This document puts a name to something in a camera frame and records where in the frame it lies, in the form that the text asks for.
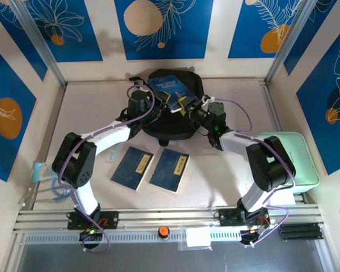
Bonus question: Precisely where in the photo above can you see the blue Little Prince book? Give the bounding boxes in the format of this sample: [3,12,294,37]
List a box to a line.
[147,74,198,114]

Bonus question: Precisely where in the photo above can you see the black backpack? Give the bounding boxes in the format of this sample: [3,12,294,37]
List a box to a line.
[117,68,213,147]

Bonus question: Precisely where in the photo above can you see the dark blue yellow-label book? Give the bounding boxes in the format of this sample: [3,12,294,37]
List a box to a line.
[110,146,155,193]
[148,147,190,195]

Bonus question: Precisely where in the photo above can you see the clear bag with white label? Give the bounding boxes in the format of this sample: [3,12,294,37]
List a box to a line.
[177,226,213,252]

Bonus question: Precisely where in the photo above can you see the small clear plastic packet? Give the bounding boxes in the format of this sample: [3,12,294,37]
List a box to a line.
[106,147,120,163]

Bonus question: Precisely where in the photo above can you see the blue poster beige circle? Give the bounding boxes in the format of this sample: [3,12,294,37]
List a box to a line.
[114,0,215,61]

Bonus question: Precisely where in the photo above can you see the blue poster orange circle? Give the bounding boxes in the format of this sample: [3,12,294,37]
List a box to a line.
[0,41,37,182]
[228,0,304,60]

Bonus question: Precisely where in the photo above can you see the blue flower print poster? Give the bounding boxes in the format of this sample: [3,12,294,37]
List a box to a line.
[16,0,104,63]

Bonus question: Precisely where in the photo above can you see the mint green tray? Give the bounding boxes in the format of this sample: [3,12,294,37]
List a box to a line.
[256,132,320,194]

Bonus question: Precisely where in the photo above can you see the blue leaf print poster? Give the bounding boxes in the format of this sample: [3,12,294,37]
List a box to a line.
[283,0,338,76]
[0,0,48,82]
[296,19,340,176]

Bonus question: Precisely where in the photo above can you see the light blue plastic packet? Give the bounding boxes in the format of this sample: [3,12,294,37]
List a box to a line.
[32,161,59,182]

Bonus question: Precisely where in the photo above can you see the short black aluminium extrusion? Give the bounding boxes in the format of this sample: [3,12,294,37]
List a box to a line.
[279,223,322,241]

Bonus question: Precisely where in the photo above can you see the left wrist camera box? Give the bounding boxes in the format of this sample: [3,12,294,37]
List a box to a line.
[131,83,150,93]

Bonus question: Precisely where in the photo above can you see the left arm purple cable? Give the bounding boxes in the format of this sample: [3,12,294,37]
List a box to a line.
[58,84,156,253]

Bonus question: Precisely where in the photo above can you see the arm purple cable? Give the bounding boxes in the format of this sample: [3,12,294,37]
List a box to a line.
[58,84,156,253]
[214,97,297,247]

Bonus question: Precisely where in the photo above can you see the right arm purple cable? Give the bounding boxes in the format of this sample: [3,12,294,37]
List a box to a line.
[214,97,297,247]

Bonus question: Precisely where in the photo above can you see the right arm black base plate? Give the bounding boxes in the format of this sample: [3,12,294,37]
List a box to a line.
[218,208,271,227]

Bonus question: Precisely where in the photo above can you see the silver aluminium rail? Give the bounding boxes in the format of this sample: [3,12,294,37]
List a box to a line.
[12,208,325,235]

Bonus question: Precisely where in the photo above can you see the silver aluminium corner post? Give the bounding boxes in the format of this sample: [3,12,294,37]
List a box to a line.
[265,0,321,83]
[8,0,68,87]

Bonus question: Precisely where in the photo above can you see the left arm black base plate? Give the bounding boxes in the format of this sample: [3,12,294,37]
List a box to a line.
[67,211,119,230]

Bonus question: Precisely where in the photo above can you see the light blue coiled cable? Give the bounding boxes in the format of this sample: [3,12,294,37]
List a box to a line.
[51,178,71,202]

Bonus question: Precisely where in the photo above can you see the grey slotted cable duct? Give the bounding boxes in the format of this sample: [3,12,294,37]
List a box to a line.
[24,229,244,245]

